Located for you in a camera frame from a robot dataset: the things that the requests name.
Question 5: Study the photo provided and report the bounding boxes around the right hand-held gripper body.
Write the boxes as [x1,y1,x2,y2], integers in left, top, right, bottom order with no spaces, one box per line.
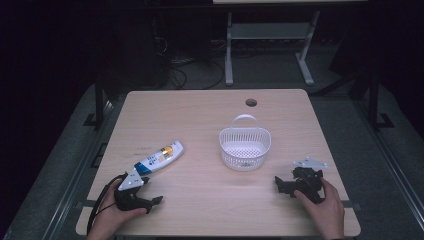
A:
[290,156,329,205]

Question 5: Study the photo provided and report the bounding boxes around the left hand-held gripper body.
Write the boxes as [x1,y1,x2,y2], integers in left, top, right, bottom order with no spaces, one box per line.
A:
[114,167,153,214]

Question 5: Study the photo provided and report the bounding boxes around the white shampoo bottle blue cap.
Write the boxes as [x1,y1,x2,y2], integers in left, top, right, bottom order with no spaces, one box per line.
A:
[133,140,185,177]

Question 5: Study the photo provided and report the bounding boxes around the white plastic basket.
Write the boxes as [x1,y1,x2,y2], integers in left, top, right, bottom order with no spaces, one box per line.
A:
[218,113,273,173]

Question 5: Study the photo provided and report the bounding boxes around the person's right hand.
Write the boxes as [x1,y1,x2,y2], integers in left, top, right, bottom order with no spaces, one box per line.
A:
[293,177,346,234]

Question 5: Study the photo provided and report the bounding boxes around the person's left hand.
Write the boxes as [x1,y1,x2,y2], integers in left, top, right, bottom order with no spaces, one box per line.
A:
[90,178,148,234]

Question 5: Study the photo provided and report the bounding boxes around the black metal stand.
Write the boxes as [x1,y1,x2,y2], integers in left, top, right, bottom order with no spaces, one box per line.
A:
[365,70,396,130]
[83,73,108,128]

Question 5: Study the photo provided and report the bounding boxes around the dark computer tower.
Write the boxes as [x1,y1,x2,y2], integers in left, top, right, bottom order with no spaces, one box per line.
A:
[109,11,170,90]

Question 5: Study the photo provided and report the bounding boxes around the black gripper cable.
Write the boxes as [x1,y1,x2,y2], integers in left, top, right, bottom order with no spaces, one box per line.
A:
[86,172,129,236]

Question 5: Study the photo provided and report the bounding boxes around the black floor cables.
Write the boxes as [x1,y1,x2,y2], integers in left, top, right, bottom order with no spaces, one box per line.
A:
[165,37,226,91]

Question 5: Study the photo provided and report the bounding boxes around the white metal desk frame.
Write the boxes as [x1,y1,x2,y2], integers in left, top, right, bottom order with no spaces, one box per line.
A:
[212,0,368,87]

